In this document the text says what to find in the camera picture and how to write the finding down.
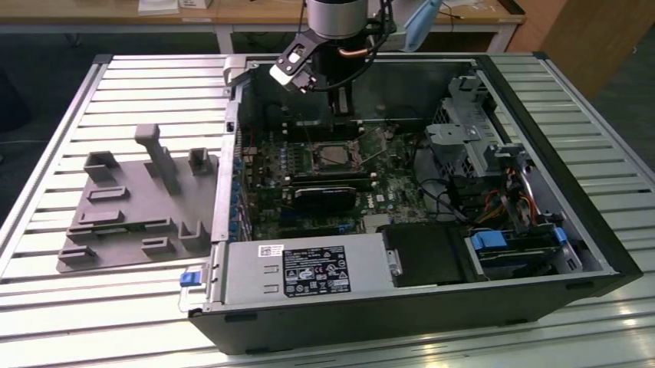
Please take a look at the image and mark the metal frame socket cover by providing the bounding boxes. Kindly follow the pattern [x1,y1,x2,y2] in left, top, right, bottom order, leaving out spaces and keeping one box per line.
[357,128,398,165]

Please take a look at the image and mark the silver CPU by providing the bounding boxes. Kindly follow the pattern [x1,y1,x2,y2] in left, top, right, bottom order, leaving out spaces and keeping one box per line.
[319,147,354,165]

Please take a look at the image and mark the CPU socket with pins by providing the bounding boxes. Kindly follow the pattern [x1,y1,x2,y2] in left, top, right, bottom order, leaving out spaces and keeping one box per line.
[306,141,370,174]

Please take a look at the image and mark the brass coloured tube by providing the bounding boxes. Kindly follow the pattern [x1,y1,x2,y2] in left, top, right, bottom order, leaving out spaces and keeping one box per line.
[339,44,371,61]

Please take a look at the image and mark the black RAM stick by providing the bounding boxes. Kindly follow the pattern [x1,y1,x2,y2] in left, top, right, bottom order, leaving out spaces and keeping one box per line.
[293,173,371,183]

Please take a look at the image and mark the silver metal drive cage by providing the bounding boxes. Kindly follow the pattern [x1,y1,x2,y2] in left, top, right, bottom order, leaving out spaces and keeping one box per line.
[423,75,520,178]

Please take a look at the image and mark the black graphics card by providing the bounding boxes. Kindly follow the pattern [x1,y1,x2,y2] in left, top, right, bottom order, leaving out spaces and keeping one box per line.
[283,186,361,212]

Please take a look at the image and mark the green motherboard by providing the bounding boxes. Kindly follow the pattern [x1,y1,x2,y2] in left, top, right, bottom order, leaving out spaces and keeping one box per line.
[241,122,437,241]

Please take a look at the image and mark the white box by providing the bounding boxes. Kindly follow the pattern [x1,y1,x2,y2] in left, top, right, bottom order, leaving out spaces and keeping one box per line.
[138,0,182,17]

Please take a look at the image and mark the silver chipset heatsink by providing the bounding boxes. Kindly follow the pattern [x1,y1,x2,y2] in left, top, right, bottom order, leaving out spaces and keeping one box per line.
[363,214,394,232]

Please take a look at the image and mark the wooden cabinet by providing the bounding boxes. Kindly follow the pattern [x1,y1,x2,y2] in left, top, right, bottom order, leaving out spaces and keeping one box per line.
[506,0,655,101]

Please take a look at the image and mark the wooden desk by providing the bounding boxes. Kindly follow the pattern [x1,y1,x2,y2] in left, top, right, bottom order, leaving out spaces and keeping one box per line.
[0,0,529,54]

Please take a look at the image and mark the black drive bay box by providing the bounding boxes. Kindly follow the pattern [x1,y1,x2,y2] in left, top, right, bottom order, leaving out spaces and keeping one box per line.
[381,224,483,289]

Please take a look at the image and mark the hard disk in blue carrier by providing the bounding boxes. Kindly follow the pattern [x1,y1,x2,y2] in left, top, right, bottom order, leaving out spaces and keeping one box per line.
[467,228,570,278]

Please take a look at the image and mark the grey parts rack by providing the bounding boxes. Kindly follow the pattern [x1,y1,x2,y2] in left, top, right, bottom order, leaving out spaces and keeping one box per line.
[55,124,222,275]

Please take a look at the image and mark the grey power supply with label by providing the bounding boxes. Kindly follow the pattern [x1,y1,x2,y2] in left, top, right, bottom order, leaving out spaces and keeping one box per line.
[210,233,399,308]

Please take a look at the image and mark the green RAM stick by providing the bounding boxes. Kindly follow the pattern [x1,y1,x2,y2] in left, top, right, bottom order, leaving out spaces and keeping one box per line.
[91,225,150,235]

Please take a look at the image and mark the black and grey PC case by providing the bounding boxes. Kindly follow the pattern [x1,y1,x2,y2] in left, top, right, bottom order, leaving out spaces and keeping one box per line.
[178,51,645,356]

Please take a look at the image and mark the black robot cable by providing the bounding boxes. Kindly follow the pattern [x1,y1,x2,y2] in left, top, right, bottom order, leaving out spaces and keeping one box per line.
[310,0,398,93]

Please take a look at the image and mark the black and white wrist camera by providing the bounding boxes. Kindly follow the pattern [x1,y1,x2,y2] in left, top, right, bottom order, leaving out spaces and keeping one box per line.
[270,32,329,94]

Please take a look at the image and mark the black power cables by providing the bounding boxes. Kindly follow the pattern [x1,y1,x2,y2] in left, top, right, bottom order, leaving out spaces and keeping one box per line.
[417,179,473,224]

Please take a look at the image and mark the yellow and orange wire bundle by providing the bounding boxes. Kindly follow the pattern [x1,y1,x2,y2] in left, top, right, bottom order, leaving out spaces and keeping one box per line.
[481,183,545,228]

